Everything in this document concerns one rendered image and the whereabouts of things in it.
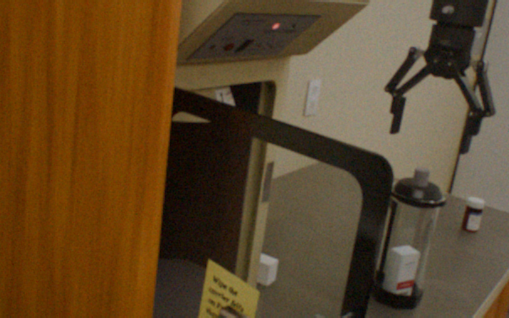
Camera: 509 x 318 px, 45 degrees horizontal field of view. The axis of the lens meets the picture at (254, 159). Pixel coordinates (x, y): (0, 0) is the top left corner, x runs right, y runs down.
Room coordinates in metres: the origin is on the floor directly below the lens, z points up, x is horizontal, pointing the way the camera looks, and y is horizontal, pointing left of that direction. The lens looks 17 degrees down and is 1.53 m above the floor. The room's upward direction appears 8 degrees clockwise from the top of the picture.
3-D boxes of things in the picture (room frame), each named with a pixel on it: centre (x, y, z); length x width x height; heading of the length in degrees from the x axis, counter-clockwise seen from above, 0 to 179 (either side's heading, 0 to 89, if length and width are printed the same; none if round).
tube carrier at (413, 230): (1.11, -0.31, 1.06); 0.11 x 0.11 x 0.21
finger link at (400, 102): (1.15, -0.26, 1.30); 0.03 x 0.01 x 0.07; 145
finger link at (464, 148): (1.07, -0.37, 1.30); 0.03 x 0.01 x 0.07; 145
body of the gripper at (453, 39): (1.11, -0.31, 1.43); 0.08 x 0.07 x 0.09; 55
